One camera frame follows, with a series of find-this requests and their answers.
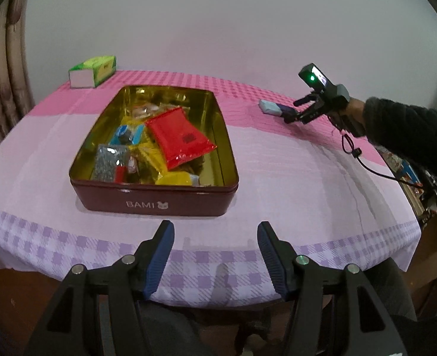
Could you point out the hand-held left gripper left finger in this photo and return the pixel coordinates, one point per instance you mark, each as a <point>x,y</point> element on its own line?
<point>159,263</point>

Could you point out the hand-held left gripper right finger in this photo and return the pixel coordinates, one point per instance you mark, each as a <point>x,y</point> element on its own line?
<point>274,259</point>

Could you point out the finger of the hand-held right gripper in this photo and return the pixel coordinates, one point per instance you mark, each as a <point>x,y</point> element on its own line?
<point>303,115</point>
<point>305,100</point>

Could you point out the light blue snack packet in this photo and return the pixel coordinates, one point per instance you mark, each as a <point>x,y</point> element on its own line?
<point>270,106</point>

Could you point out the dark red tin box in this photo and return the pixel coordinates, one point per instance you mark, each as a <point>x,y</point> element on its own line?
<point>148,204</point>

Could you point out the yellow snack packet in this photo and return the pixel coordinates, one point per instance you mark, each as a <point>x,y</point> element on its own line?
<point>144,154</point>
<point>174,178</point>

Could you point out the grey speckled snack bar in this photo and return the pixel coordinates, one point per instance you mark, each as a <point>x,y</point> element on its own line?
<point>107,163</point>

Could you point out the red snack packet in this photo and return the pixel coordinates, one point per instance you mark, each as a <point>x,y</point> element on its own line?
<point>177,137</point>

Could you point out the blue candy packet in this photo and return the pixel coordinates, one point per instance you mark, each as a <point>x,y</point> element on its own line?
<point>127,133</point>

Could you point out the person's right forearm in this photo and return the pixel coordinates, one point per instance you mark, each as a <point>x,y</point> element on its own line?
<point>407,129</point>

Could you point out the person's right hand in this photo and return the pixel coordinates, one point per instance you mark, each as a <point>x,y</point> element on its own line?
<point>357,109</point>

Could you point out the person's left leg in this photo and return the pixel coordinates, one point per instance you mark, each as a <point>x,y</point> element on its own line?
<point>174,330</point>

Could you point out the person's leg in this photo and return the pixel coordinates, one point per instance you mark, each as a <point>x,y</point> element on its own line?
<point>174,330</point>
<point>389,285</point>

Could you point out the cluttered side shelf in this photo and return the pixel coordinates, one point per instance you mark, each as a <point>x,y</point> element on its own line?
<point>407,170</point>

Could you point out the person's right leg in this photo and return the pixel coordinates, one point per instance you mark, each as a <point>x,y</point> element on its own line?
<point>389,285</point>

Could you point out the green tissue box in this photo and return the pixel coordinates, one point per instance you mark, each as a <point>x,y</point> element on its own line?
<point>92,70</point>

